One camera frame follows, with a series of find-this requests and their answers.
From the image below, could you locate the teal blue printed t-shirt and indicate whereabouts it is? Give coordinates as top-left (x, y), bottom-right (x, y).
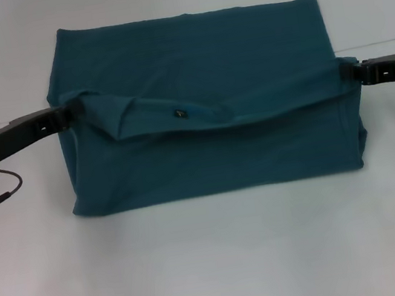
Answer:
top-left (35, 0), bottom-right (377, 223)

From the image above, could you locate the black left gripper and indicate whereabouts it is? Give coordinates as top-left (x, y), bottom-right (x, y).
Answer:
top-left (0, 99), bottom-right (92, 163)

